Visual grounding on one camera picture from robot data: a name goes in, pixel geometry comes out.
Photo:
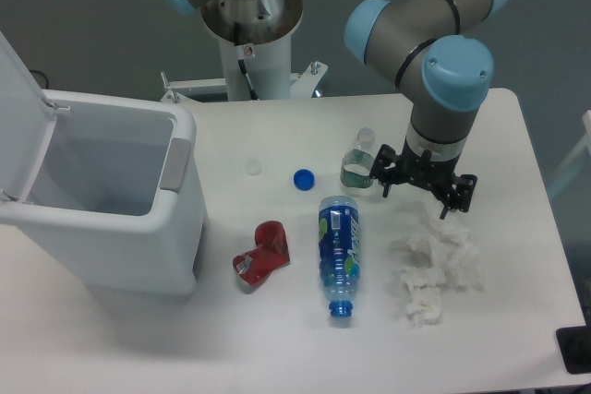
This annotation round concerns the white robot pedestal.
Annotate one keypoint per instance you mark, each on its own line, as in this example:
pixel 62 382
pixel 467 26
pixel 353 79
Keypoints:
pixel 255 42

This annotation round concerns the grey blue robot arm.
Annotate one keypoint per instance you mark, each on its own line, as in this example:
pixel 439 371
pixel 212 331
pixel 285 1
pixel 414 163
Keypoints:
pixel 419 46

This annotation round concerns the white trash bin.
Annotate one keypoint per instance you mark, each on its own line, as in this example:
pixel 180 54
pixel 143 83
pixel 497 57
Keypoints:
pixel 117 200

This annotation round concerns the green label clear bottle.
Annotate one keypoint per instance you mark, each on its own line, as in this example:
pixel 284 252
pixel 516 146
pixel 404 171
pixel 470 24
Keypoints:
pixel 357 162

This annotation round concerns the crumpled white tissue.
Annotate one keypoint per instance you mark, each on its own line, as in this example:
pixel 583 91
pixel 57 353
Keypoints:
pixel 438 256

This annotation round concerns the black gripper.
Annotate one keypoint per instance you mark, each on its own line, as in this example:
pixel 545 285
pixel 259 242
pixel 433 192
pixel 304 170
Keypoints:
pixel 454 192

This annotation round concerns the blue bottle cap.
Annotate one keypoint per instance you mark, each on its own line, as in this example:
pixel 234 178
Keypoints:
pixel 304 179

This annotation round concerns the white trash bin lid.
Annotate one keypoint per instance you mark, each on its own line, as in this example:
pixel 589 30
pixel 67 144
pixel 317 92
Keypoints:
pixel 27 125

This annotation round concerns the black device at edge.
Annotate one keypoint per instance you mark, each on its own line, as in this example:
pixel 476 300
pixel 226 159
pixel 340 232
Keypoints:
pixel 574 344

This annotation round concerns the blue label plastic bottle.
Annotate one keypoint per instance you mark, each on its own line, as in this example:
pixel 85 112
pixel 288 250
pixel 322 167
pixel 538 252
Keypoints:
pixel 339 253

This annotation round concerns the crushed red can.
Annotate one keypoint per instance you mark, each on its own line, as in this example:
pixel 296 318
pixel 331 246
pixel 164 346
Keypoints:
pixel 270 252

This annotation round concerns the white bottle cap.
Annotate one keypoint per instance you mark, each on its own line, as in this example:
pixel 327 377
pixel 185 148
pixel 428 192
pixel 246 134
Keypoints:
pixel 253 167

